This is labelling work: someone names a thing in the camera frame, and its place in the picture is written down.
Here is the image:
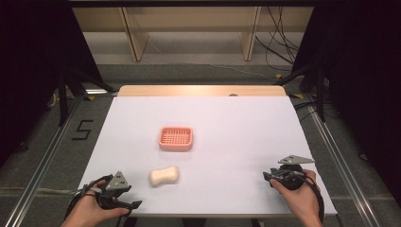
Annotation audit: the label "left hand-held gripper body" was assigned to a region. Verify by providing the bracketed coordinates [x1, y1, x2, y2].
[82, 170, 133, 211]

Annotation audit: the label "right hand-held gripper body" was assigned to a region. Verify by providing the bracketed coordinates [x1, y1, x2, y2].
[270, 154, 316, 191]

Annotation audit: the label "person's right hand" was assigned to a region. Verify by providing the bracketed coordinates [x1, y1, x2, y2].
[270, 168, 323, 223]

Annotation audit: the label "person's left hand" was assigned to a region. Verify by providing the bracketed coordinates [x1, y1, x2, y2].
[61, 179, 131, 227]

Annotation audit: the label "cream soap bar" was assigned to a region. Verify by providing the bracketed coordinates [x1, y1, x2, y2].
[149, 166, 180, 187]

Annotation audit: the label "white table cover sheet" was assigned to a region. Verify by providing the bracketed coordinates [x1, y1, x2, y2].
[78, 96, 339, 218]

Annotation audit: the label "pink soap dish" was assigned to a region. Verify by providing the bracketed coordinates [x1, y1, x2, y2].
[158, 126, 194, 152]

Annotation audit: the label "black tripod stand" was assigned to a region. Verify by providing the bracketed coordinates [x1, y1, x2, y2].
[276, 61, 328, 123]
[57, 65, 118, 128]

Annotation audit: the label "black curtain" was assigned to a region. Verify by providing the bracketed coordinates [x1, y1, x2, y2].
[0, 0, 105, 168]
[291, 0, 401, 201]

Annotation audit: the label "light wooden shelf unit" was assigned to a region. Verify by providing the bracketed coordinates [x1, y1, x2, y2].
[72, 6, 315, 62]

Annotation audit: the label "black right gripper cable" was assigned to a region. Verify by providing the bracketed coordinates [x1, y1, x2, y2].
[292, 170, 325, 223]

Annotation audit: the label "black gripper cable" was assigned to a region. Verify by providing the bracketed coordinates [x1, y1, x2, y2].
[63, 184, 96, 221]
[292, 170, 325, 223]

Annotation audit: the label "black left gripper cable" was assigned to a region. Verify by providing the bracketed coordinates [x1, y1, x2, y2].
[63, 184, 96, 221]

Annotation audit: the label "metal floor rail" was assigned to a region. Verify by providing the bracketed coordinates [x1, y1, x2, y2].
[303, 94, 383, 227]
[3, 89, 119, 227]

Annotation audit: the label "black floor cables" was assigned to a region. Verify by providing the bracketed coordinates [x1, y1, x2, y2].
[293, 99, 332, 123]

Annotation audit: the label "black cable bundle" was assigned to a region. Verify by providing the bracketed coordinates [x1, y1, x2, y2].
[254, 6, 301, 73]

